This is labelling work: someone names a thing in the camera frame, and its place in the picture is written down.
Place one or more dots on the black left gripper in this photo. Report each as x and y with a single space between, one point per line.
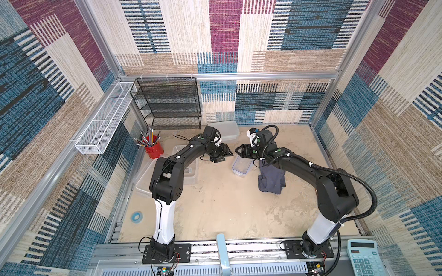
225 152

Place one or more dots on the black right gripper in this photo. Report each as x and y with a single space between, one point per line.
245 150

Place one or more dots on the small blue-rimmed lunch box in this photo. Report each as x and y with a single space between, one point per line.
242 166

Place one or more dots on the lidded green-tinted lunch box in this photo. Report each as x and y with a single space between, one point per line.
229 130

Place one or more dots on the dark blue cloth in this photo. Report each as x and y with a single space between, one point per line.
271 180

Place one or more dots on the large clear plastic lunch box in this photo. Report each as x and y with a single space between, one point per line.
192 171

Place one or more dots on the clear lunch box lid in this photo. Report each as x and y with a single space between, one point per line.
143 178

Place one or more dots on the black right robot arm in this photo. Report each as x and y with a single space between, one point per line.
336 196

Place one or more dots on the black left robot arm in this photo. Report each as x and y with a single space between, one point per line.
167 184

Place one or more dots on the black mesh shelf rack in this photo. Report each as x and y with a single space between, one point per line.
168 103

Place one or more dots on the red pen cup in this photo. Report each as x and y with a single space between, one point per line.
156 150

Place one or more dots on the blue tape roll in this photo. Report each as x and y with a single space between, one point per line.
136 217

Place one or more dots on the light blue calculator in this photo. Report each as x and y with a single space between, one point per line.
365 258

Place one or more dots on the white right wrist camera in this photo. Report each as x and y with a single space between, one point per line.
253 137

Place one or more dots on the light blue rail clamp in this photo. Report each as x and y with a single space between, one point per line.
223 255

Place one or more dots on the aluminium front rail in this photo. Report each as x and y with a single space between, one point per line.
248 257

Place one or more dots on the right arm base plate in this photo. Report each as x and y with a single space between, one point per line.
305 249

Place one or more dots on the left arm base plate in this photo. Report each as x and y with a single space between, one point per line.
160 253

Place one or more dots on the white mesh wall basket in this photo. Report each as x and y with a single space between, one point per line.
96 138

